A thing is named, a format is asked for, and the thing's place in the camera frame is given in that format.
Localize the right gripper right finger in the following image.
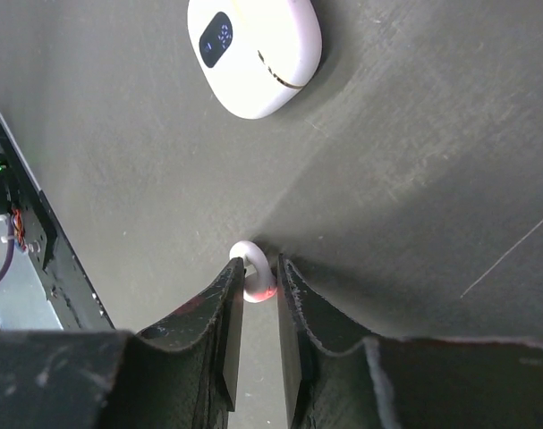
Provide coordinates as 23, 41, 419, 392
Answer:
276, 257, 543, 428

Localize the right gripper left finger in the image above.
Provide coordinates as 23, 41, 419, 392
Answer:
0, 257, 245, 428

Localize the white clip earbud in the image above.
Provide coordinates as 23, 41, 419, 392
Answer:
229, 240, 277, 304

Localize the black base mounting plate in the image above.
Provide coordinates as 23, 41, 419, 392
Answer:
0, 115, 114, 331

